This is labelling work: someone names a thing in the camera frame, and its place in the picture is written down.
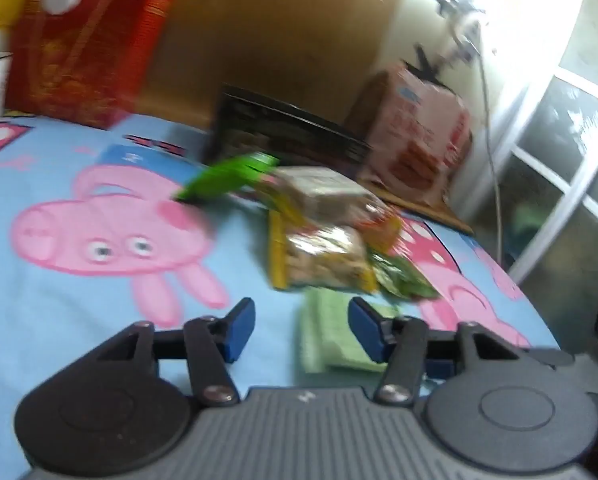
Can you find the clear biscuit packet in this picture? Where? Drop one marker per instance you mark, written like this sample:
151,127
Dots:
324,195

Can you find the printed cartoon pig blanket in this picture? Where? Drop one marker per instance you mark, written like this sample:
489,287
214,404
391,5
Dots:
249,260

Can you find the red gift bag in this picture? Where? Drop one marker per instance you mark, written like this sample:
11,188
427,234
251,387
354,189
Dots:
74,55

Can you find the light green wafer packet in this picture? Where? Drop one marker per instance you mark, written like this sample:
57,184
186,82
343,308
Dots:
329,330

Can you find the green mottled snack packet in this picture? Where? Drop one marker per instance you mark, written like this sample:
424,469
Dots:
404,275

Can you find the orange snack packet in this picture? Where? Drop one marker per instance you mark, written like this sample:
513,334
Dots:
384,227

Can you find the wooden board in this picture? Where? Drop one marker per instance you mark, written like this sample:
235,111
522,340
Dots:
279,25

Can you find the black cardboard box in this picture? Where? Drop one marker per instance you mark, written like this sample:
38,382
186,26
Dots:
279,130

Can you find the bright green snack packet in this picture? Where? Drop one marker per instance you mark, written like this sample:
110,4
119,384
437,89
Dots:
224,177

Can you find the yellow nut packet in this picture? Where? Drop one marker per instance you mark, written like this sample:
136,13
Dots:
324,260

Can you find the white window frame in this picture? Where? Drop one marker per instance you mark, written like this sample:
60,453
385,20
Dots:
564,170

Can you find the black tape strips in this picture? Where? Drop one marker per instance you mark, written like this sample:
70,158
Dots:
429,65

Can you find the large pink snack bag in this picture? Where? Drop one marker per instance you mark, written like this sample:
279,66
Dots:
419,140

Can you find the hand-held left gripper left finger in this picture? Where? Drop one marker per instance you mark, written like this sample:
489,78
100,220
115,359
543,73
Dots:
239,331

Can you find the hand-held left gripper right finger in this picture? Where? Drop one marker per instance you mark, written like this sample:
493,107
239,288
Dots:
366,331

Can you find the red cardboard box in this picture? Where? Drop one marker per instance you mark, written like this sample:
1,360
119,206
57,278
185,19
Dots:
151,20

